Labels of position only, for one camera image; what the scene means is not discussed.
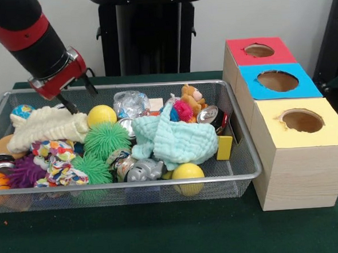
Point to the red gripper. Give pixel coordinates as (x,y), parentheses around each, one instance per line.
(65,78)

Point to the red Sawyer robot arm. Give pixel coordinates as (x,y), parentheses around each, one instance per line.
(25,32)

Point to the shallow mesh bin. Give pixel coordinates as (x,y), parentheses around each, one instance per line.
(133,196)

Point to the wooden box with three holes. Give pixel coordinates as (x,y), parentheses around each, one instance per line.
(304,175)

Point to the yellow tennis ball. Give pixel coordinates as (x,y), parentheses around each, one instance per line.
(101,115)

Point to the green spiky rubber ball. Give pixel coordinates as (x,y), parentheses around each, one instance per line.
(106,139)
(92,169)

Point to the colourful patterned cloth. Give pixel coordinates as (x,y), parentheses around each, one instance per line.
(59,167)

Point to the purple spiky rubber ball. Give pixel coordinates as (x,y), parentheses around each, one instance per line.
(24,172)

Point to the mint muslin cloth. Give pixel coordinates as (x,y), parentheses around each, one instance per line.
(181,140)

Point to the smooth yellow ball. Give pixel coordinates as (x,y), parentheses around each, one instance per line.
(187,174)

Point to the black stand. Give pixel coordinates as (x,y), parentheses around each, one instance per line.
(332,36)

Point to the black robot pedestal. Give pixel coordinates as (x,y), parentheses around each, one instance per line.
(151,33)

